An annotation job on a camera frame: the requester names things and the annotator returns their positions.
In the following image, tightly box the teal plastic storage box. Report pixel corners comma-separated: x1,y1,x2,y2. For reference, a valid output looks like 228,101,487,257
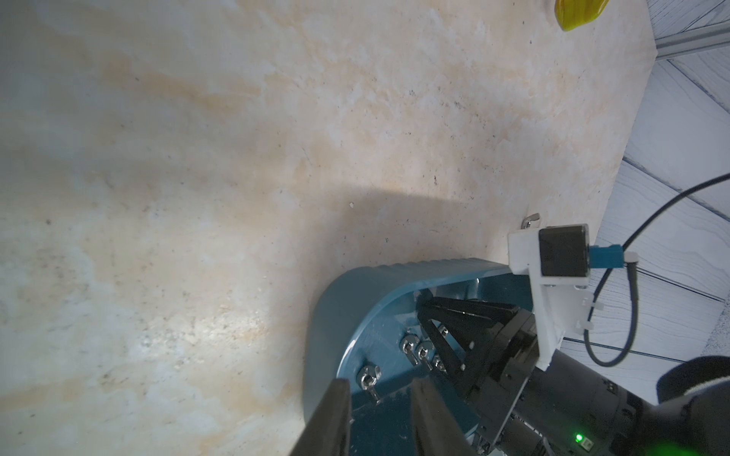
302,258,532,455

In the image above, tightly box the yellow banana bunch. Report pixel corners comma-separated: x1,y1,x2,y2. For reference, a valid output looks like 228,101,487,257
554,0,608,32

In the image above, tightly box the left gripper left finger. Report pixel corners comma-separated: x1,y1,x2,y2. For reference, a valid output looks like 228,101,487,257
290,378,352,456

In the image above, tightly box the silver wing nut in box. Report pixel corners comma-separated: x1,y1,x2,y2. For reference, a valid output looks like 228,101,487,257
400,334,420,366
416,340,435,371
357,364,381,404

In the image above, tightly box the silver wing nut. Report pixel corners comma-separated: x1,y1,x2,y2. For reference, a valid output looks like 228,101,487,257
520,213,541,230
400,334,420,366
357,364,381,404
416,340,435,371

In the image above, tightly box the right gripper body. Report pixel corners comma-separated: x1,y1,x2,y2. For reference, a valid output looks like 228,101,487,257
468,307,539,450

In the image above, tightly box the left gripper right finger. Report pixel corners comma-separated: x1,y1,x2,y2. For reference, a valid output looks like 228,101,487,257
412,378,475,456

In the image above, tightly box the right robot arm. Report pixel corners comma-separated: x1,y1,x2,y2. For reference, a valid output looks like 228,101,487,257
417,298,729,455

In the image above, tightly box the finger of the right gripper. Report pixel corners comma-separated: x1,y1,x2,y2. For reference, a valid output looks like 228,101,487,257
416,296,521,331
418,315,485,399

